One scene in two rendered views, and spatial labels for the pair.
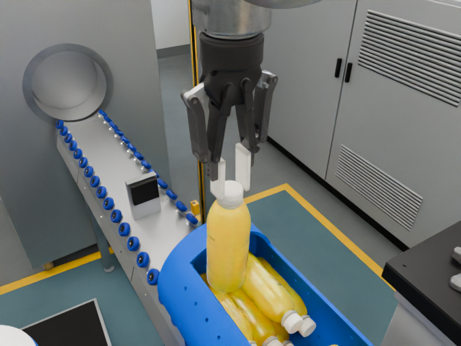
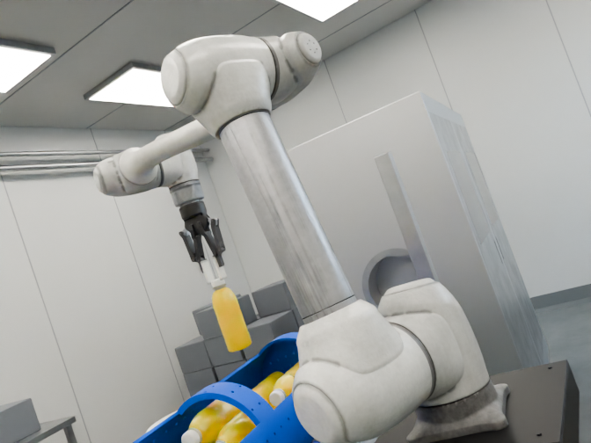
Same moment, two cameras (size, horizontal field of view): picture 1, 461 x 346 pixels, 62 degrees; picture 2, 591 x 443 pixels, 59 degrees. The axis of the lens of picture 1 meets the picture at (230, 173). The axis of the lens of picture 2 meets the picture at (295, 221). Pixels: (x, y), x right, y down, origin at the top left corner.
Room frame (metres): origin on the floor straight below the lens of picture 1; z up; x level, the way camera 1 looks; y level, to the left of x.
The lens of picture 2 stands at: (-0.10, -1.43, 1.49)
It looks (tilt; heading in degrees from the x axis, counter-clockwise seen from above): 2 degrees up; 59
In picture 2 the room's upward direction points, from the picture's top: 20 degrees counter-clockwise
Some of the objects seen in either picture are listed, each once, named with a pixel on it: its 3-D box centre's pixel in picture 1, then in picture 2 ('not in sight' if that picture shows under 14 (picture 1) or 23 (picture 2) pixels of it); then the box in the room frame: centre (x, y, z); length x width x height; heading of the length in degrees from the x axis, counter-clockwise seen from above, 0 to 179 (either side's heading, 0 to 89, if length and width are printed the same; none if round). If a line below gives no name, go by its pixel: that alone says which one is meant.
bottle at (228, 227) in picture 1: (228, 240); (229, 315); (0.46, 0.00, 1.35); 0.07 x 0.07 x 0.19
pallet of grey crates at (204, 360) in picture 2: not in sight; (254, 355); (1.89, 3.41, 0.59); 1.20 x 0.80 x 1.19; 119
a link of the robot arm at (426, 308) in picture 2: not in sight; (425, 337); (0.56, -0.64, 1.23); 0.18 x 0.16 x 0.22; 8
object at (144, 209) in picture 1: (145, 197); not in sight; (0.99, 0.29, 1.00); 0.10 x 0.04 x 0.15; 123
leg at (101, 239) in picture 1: (99, 231); not in sight; (1.54, 0.73, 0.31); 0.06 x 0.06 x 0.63; 33
